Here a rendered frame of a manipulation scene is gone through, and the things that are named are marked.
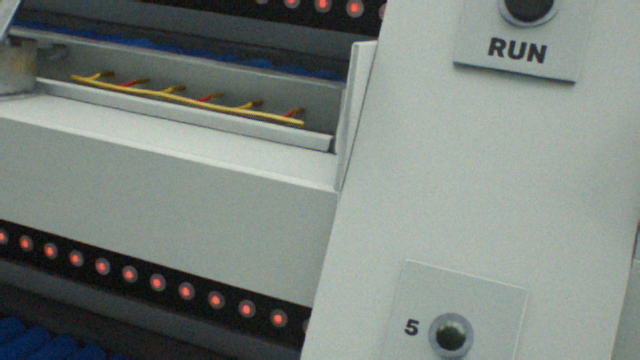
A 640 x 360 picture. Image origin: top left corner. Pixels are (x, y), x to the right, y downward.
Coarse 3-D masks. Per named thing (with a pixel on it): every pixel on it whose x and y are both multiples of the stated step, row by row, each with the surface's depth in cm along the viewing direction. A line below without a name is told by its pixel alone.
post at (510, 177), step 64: (448, 0) 24; (384, 64) 25; (448, 64) 24; (384, 128) 24; (448, 128) 24; (512, 128) 23; (576, 128) 23; (384, 192) 24; (448, 192) 24; (512, 192) 23; (576, 192) 22; (384, 256) 24; (448, 256) 23; (512, 256) 23; (576, 256) 22; (320, 320) 24; (384, 320) 24; (576, 320) 22
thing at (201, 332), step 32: (0, 256) 49; (32, 288) 48; (64, 288) 47; (96, 288) 46; (128, 320) 46; (160, 320) 45; (192, 320) 44; (224, 352) 43; (256, 352) 43; (288, 352) 42
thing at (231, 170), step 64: (0, 0) 52; (64, 0) 50; (128, 0) 48; (192, 0) 47; (256, 0) 45; (320, 0) 44; (384, 0) 42; (0, 64) 32; (64, 64) 37; (128, 64) 36; (192, 64) 34; (256, 64) 41; (320, 64) 42; (0, 128) 29; (64, 128) 28; (128, 128) 30; (192, 128) 31; (256, 128) 31; (320, 128) 33; (0, 192) 30; (64, 192) 29; (128, 192) 28; (192, 192) 27; (256, 192) 26; (320, 192) 25; (192, 256) 27; (256, 256) 26; (320, 256) 25
